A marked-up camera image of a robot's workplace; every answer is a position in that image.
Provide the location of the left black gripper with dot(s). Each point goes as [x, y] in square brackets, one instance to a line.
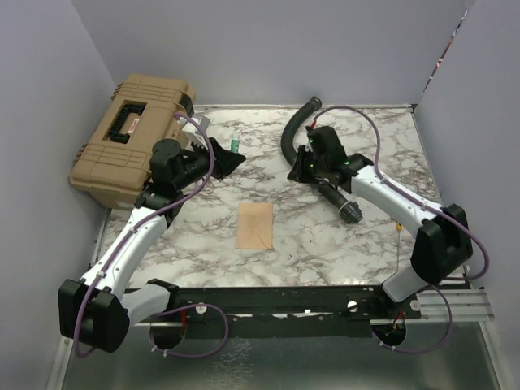
[224, 161]

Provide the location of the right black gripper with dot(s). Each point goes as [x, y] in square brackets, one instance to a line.
[299, 173]

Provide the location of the green white glue stick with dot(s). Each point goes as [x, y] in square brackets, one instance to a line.
[235, 144]

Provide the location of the tan paper envelope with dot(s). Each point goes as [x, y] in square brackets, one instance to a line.
[254, 226]

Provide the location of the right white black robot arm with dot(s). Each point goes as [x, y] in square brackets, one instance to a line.
[441, 241]

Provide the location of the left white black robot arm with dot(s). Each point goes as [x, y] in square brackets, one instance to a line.
[96, 310]

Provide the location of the tan plastic tool case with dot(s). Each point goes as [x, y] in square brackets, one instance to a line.
[115, 164]

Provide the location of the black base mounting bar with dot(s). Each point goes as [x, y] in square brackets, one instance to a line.
[280, 312]

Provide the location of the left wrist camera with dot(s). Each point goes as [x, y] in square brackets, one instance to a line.
[191, 129]

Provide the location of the aluminium frame rail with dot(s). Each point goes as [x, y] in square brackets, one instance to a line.
[471, 305]

